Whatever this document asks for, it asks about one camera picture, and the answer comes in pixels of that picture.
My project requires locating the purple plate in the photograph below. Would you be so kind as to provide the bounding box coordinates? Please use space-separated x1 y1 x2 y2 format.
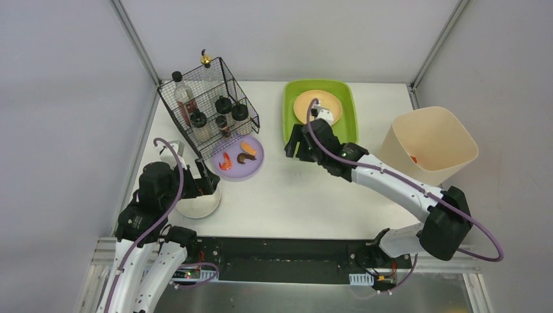
211 135 265 181

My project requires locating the orange plate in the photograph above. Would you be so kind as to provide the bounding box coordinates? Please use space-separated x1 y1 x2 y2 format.
293 89 342 125

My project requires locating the black-lid glass jar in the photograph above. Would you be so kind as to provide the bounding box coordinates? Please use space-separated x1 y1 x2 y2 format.
231 102 250 136
215 95 234 127

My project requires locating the black pepper grinder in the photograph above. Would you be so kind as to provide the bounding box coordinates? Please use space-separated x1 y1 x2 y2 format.
215 115 231 138

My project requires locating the black-lid spice jar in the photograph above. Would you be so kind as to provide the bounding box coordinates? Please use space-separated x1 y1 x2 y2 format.
190 108 213 143

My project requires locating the black-lid glass jar front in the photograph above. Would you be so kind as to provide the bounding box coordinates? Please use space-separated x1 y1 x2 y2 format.
215 95 234 127

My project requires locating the dark sauce bottle red label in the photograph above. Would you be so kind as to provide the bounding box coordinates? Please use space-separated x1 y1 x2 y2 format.
172 71 198 127

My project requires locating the gold-top glass oil bottle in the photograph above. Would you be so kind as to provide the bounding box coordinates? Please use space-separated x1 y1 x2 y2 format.
200 49 226 112

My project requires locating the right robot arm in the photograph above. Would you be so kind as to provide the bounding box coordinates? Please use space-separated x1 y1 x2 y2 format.
284 120 472 265

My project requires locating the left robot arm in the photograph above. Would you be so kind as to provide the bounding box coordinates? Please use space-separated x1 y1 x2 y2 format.
97 158 220 312

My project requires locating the white floral bowl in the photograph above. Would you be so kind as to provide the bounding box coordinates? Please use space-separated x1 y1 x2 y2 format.
175 188 222 219

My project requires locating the toy shrimp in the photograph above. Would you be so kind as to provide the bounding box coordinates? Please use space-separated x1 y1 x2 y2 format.
218 152 233 171

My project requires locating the green plastic tub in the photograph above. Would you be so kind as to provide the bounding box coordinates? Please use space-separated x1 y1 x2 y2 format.
282 80 359 162

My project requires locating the orange toy bread piece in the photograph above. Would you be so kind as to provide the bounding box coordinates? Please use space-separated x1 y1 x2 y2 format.
240 141 257 156

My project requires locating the beige waste bin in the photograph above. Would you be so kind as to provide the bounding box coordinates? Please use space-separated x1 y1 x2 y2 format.
376 106 479 186

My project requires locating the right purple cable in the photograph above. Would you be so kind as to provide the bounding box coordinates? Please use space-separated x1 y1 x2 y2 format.
305 98 505 295

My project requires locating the purple cable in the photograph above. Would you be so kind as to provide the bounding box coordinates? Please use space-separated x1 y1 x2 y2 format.
102 137 220 313
305 98 505 295

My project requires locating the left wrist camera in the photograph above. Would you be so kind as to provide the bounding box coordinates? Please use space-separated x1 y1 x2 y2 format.
153 139 187 170

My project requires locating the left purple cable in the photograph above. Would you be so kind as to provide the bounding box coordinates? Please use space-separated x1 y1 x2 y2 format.
102 137 220 313

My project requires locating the black wire rack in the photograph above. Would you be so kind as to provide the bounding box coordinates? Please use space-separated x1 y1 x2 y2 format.
157 57 260 160

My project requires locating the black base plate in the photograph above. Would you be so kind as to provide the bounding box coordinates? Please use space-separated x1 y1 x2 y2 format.
172 237 412 285

